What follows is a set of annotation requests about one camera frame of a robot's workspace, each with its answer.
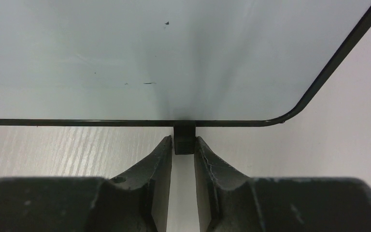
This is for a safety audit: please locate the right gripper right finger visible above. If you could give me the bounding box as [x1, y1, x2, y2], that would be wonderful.
[194, 137, 371, 232]

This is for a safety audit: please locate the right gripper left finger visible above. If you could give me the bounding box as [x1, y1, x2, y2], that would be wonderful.
[0, 136, 172, 232]

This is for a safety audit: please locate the black framed whiteboard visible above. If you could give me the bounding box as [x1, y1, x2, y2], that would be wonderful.
[0, 0, 371, 156]

